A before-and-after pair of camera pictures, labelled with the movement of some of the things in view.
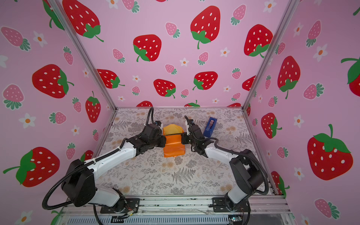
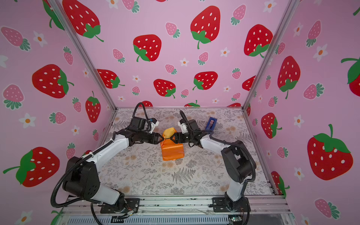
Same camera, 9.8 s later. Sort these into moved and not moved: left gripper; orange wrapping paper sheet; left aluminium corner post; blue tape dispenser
Moved: left gripper; orange wrapping paper sheet
Not moved: blue tape dispenser; left aluminium corner post
